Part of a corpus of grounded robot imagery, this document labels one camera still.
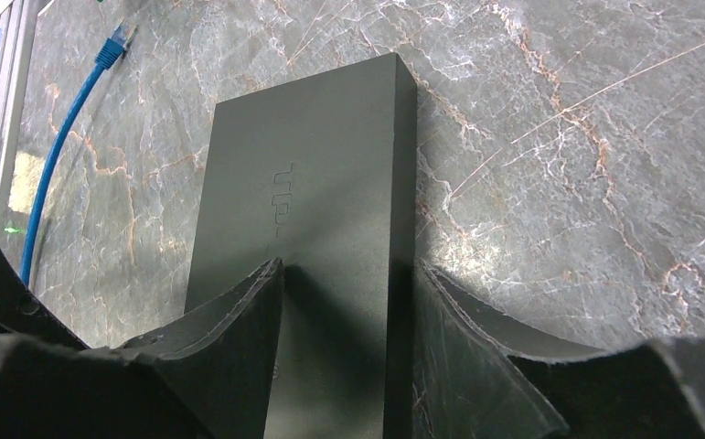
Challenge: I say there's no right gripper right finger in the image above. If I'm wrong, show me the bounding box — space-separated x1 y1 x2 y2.
412 261 705 438

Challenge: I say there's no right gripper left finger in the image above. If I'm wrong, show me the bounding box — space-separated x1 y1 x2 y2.
0 258 284 438

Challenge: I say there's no black network switch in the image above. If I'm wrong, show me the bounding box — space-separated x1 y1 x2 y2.
185 53 418 438

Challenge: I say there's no long blue ethernet cable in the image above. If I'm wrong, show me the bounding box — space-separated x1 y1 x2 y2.
19 19 138 287

